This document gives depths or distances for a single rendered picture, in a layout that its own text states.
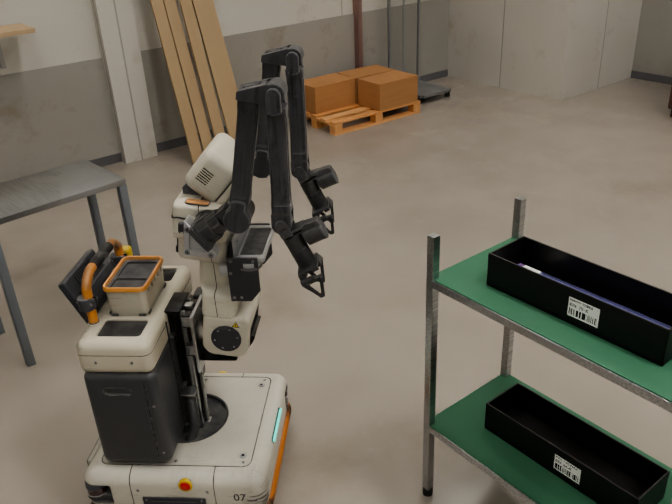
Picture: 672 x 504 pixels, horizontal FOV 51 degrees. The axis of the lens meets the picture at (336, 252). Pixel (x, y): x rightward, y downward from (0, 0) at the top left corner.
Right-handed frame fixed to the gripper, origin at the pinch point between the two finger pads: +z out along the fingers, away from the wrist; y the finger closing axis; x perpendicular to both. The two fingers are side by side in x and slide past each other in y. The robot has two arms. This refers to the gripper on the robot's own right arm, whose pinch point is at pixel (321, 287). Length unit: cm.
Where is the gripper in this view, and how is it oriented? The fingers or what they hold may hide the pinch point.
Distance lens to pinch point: 213.7
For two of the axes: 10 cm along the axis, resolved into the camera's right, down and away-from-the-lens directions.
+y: -0.1, -4.1, 9.1
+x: -8.9, 4.2, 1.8
